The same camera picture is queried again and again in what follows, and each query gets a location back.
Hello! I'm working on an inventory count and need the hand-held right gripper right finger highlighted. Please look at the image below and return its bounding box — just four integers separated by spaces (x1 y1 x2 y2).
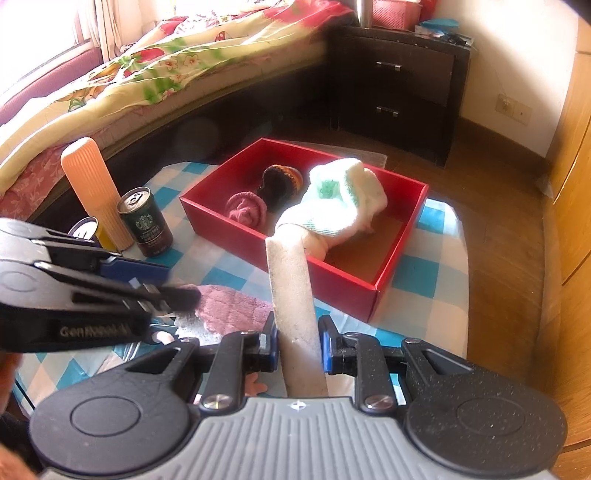
318 316 476 415

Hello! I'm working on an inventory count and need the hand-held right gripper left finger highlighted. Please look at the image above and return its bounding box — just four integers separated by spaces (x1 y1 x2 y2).
105 311 281 412

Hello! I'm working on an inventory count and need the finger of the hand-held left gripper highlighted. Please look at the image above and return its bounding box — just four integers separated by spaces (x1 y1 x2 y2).
98 257 171 284
121 284 201 313

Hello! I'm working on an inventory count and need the pink pig plush toy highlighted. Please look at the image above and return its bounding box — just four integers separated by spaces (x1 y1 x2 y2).
245 373 269 398

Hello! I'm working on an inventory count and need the white foam rod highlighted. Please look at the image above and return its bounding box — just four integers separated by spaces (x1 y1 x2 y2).
265 233 329 398

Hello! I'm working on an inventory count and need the mauve towel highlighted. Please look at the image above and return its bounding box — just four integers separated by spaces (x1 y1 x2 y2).
182 285 274 334

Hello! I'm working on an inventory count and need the red cardboard box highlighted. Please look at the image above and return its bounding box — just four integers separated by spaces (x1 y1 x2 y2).
179 137 429 324

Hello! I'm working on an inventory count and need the pink towel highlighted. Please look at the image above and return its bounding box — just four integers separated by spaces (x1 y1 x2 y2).
225 191 269 228

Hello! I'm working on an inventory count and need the light green towel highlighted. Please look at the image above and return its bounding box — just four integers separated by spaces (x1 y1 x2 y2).
276 158 389 261

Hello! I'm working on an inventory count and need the rainbow striped knit sock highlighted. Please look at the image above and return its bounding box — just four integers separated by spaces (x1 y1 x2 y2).
261 164 305 197

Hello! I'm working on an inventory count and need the dark green coffee can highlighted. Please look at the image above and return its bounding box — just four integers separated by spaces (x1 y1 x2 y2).
116 187 174 258

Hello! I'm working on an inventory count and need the blue drink can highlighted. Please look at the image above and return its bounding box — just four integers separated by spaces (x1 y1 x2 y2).
67 216 100 243

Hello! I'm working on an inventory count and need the orange ribbed bottle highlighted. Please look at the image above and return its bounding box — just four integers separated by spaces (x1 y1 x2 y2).
60 137 134 252

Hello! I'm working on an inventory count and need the blue checked tablecloth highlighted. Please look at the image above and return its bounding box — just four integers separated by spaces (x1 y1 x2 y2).
9 161 471 416

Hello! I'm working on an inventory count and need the floral quilt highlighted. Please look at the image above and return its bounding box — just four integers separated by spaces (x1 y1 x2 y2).
0 0 356 195

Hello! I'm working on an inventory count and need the purple window seat cushion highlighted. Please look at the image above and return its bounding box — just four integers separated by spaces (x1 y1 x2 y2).
0 46 105 125

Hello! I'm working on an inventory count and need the dark wooden bed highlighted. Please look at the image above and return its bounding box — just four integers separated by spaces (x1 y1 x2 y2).
0 0 361 222

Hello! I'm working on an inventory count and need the sheer curtain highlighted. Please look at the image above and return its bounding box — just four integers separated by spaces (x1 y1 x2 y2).
95 0 178 61

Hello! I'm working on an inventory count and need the dark wooden nightstand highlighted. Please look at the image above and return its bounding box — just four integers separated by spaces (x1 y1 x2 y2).
328 25 472 168

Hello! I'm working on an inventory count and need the wooden wardrobe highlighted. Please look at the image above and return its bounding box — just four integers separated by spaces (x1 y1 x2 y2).
538 0 591 480

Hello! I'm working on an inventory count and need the pink plastic basket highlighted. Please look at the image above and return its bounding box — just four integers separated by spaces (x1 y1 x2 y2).
372 0 423 31

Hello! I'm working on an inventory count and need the small blue cloth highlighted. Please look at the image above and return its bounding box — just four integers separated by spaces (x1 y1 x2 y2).
416 17 462 37

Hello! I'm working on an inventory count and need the wall power outlet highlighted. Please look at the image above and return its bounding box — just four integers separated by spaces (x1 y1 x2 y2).
495 93 533 125

